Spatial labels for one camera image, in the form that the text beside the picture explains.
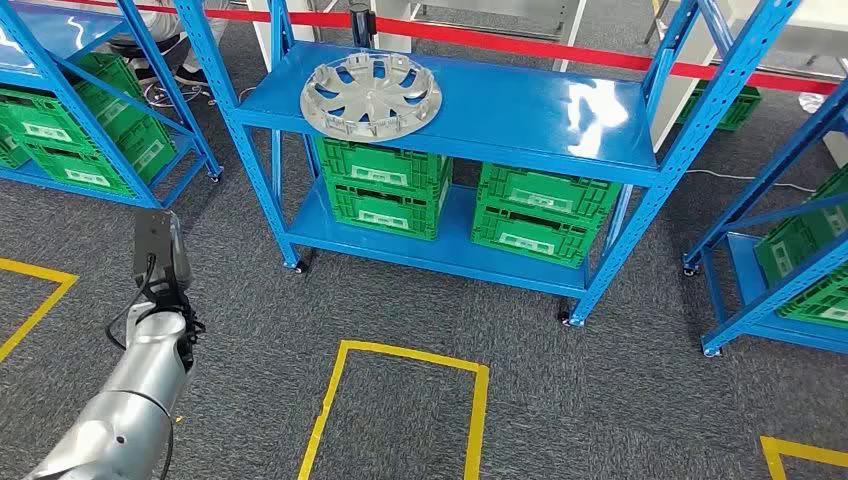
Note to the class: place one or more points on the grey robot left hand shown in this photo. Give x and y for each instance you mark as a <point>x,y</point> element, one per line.
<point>162,252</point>

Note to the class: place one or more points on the grey plastic wheel hubcap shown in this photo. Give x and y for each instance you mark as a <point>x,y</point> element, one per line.
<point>371,99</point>

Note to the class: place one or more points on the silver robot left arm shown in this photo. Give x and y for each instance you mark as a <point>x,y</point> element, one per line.
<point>132,397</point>

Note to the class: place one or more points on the wide blue metal shelf rack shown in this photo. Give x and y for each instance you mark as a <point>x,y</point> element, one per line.
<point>503,106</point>

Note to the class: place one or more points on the green plastic crate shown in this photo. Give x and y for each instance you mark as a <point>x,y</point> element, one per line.
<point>378,162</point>
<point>79,169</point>
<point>10,149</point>
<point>828,308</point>
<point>735,112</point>
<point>543,189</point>
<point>530,238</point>
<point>802,245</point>
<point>40,119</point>
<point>384,212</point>

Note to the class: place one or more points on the person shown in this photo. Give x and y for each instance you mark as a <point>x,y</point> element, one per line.
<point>166,20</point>

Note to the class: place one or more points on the white cabinet panel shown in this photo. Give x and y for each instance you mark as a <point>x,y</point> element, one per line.
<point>262,33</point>

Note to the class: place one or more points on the red barrier belt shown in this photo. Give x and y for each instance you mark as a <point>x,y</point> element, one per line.
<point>530,46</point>

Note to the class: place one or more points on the large white table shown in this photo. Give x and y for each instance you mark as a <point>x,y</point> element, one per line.
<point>669,116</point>

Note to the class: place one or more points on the clear crumpled plastic bag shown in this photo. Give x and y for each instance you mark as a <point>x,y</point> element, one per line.
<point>811,102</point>

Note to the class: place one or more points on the black barrier belt post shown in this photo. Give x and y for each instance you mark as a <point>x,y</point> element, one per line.
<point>362,23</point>

